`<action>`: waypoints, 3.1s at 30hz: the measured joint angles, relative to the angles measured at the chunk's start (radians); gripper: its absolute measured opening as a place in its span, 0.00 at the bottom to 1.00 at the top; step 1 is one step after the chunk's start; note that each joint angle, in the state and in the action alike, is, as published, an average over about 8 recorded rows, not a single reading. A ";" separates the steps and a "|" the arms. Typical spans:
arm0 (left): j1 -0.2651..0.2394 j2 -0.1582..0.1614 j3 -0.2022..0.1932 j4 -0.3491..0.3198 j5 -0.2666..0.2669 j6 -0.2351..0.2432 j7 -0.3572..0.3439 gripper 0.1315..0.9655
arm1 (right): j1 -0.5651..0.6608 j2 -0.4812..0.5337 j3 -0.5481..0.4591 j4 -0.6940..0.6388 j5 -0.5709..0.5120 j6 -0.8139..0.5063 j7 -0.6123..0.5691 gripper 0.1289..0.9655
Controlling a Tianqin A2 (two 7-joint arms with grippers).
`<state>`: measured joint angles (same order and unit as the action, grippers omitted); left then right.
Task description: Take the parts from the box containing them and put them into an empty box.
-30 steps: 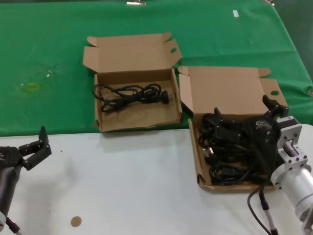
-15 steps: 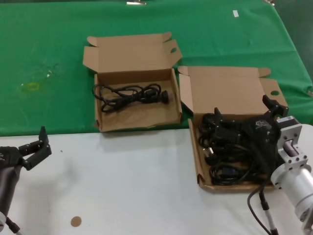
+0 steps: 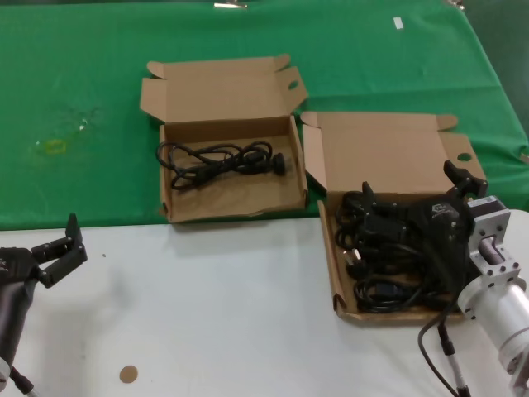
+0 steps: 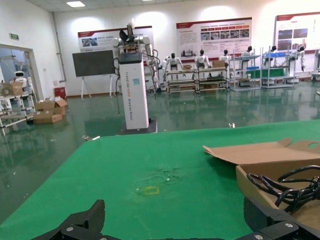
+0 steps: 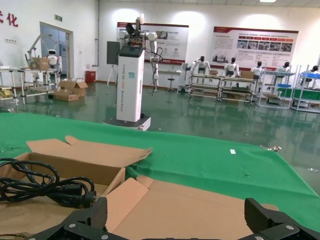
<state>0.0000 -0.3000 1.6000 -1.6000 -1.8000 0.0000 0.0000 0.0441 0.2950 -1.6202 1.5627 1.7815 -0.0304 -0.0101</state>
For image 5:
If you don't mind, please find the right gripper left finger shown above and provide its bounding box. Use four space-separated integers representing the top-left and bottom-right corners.
27 196 111 240

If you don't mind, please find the black stool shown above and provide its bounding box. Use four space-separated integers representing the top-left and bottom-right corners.
166 77 176 94

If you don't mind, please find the wall poster board red header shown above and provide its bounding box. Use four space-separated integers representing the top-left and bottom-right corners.
116 21 190 65

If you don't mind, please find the flat cardboard box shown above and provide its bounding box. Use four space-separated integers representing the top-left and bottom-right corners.
52 89 80 102

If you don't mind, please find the white wall pipe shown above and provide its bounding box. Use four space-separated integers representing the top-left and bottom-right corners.
96 0 101 68

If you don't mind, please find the cardboard box with round print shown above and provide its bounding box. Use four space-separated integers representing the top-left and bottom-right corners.
28 56 51 71

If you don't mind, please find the white pipe frame table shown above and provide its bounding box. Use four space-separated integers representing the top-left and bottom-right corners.
23 67 61 98
0 65 26 106

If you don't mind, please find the small cardboard box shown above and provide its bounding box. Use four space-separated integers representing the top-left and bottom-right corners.
239 70 255 80

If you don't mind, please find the white desk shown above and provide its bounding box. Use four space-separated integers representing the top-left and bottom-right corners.
158 69 183 89

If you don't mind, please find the shallow cardboard box torn rim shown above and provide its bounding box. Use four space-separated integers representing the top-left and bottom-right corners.
0 135 154 240

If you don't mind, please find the cardboard box round lid hole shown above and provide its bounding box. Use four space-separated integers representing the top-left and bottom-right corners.
106 174 280 240

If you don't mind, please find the glass door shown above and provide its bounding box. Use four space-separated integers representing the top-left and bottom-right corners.
39 21 75 85

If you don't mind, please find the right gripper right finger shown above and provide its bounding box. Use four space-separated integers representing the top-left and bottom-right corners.
243 197 320 240

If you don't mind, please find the green table cloth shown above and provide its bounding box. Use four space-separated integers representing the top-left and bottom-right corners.
0 112 320 240

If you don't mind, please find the open cardboard box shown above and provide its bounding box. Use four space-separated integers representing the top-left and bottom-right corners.
58 79 89 97

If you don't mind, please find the black power cable with plug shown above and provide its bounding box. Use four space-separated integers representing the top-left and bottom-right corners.
0 157 97 210

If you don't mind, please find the wide wall poster board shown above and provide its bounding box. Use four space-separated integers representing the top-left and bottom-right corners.
211 26 300 68

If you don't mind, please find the white rack with blue trays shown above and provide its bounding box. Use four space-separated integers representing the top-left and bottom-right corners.
257 64 298 110

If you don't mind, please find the red cabinet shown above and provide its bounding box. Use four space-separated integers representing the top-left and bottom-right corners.
85 70 97 83

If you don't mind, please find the metal frame workbench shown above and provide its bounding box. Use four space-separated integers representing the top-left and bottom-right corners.
219 74 256 104
187 71 223 102

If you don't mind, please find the black panel on stand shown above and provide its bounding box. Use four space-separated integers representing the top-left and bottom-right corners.
106 41 121 87

